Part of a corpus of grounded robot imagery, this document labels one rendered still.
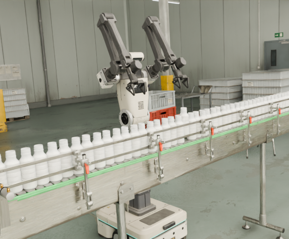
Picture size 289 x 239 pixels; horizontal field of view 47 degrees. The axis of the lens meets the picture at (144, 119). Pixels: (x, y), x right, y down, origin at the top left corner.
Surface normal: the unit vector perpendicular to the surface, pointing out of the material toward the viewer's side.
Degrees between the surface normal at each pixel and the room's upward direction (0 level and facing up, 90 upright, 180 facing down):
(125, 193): 90
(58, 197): 90
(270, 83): 90
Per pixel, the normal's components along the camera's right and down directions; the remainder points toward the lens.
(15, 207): 0.68, 0.08
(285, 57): -0.73, 0.15
